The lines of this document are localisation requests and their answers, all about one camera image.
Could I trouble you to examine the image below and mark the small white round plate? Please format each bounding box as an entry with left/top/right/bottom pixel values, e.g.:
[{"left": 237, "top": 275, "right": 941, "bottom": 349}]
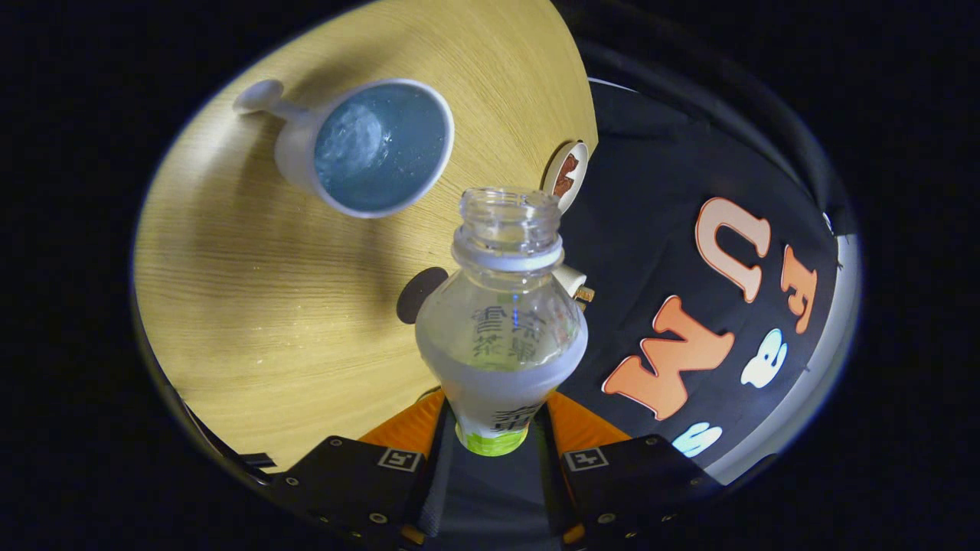
[{"left": 541, "top": 140, "right": 590, "bottom": 214}]

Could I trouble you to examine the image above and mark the dark brown round coaster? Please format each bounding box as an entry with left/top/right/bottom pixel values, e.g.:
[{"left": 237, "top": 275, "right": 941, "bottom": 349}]
[{"left": 396, "top": 266, "right": 449, "bottom": 324}]

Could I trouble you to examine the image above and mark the clear juice bottle green base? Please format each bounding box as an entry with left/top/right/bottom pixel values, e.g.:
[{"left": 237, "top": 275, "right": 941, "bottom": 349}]
[{"left": 415, "top": 187, "right": 589, "bottom": 458}]

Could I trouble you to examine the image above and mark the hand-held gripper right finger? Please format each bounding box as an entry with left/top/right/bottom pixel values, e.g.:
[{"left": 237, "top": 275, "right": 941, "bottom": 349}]
[{"left": 534, "top": 390, "right": 724, "bottom": 546}]

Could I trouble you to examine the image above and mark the white cup blue inside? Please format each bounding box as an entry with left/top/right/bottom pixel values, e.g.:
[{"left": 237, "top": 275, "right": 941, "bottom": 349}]
[{"left": 234, "top": 78, "right": 456, "bottom": 220}]

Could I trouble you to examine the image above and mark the clear juice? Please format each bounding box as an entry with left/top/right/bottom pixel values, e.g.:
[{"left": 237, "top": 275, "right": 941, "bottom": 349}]
[{"left": 315, "top": 84, "right": 449, "bottom": 213}]

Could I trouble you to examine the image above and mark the wooden table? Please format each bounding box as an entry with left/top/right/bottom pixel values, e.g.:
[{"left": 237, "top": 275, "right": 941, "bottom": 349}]
[{"left": 134, "top": 0, "right": 599, "bottom": 471}]

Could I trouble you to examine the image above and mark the white toaster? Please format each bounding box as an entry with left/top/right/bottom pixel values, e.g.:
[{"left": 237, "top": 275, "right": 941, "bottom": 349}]
[{"left": 553, "top": 264, "right": 596, "bottom": 311}]

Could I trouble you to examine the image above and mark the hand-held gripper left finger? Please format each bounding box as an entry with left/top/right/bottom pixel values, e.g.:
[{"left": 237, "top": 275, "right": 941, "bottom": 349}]
[{"left": 269, "top": 390, "right": 458, "bottom": 546}]

